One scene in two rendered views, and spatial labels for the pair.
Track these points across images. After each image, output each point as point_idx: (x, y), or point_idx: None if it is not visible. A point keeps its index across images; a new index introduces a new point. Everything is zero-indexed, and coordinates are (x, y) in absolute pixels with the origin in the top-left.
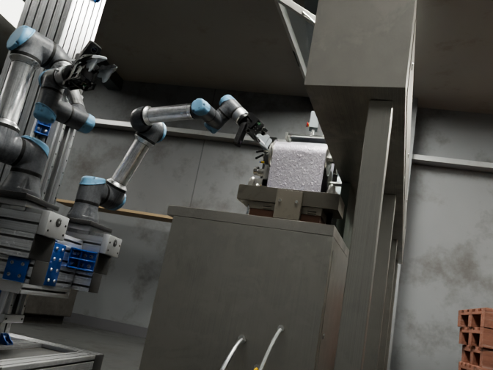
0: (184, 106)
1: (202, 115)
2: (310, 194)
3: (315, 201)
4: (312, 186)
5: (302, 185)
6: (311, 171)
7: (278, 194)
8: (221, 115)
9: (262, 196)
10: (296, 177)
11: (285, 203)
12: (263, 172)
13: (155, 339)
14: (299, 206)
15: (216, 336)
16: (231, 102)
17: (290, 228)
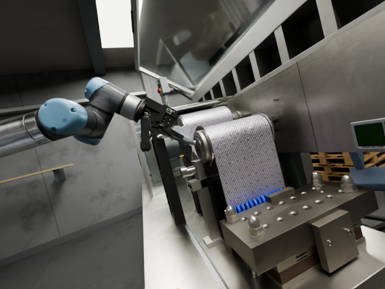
0: (18, 122)
1: (77, 132)
2: (348, 207)
3: (355, 213)
4: (272, 171)
5: (262, 174)
6: (264, 153)
7: (322, 234)
8: (102, 114)
9: (293, 246)
10: (252, 168)
11: (337, 242)
12: (197, 172)
13: None
14: (353, 235)
15: None
16: (110, 89)
17: (380, 286)
